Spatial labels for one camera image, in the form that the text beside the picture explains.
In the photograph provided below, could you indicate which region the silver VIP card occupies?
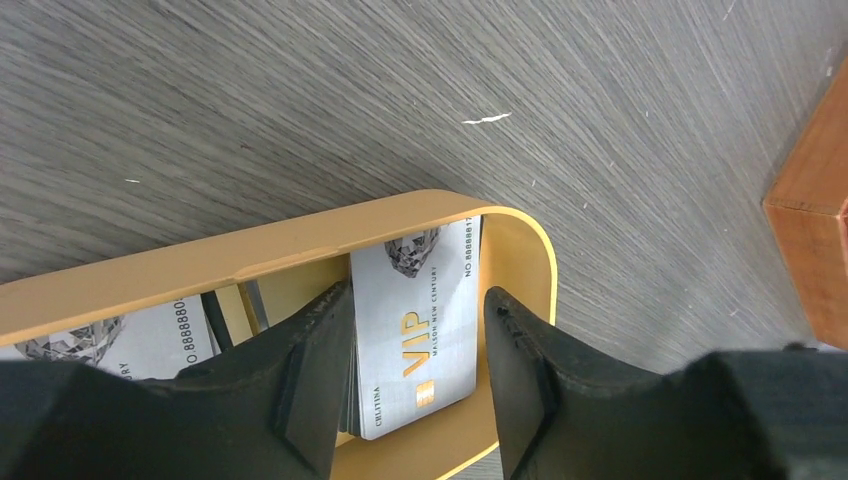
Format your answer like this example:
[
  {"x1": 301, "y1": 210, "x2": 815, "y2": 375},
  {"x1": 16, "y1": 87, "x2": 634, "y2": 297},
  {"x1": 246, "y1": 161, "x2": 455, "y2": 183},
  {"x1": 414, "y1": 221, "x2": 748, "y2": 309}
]
[
  {"x1": 350, "y1": 216, "x2": 482, "y2": 440},
  {"x1": 1, "y1": 295, "x2": 218, "y2": 380}
]

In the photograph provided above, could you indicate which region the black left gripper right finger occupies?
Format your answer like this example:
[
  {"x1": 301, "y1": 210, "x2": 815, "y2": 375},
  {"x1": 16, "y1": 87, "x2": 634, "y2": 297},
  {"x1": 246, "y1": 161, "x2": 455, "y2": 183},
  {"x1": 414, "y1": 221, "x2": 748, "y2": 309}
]
[{"x1": 484, "y1": 287, "x2": 847, "y2": 479}]

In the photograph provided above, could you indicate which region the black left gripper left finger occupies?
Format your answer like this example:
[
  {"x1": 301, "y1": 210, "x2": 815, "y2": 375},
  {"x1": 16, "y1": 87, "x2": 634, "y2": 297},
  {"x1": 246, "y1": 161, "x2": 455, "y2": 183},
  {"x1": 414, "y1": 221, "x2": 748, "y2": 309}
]
[{"x1": 1, "y1": 281, "x2": 354, "y2": 479}]

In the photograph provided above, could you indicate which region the orange oval plastic tray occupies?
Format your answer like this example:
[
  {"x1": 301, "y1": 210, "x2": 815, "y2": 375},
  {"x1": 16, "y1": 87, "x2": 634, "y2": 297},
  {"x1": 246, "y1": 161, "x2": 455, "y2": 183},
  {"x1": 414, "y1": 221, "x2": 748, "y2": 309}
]
[{"x1": 1, "y1": 190, "x2": 557, "y2": 479}]

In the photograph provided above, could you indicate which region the orange compartment organizer box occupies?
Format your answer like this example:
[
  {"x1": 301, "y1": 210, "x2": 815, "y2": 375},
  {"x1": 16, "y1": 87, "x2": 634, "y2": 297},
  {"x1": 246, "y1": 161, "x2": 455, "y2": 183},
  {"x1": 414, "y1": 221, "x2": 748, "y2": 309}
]
[{"x1": 763, "y1": 62, "x2": 847, "y2": 350}]

